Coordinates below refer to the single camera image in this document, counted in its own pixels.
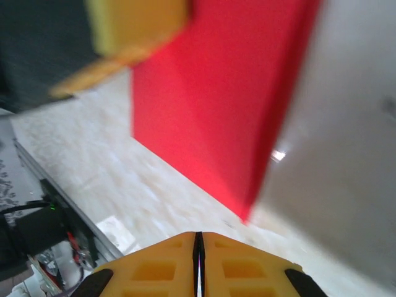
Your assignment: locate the aluminium mounting rail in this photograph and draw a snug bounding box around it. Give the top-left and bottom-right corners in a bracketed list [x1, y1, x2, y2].
[11, 123, 126, 259]

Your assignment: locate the red paper sheet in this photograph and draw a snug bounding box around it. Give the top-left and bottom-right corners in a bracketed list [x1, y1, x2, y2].
[131, 0, 325, 225]

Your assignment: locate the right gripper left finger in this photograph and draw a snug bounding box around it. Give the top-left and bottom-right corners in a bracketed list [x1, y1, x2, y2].
[72, 231, 199, 297]

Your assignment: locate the red wire at left base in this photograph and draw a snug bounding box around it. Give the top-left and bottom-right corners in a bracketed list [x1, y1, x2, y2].
[66, 230, 89, 267]

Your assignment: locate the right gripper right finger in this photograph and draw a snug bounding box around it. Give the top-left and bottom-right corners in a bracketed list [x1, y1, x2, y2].
[197, 231, 325, 297]

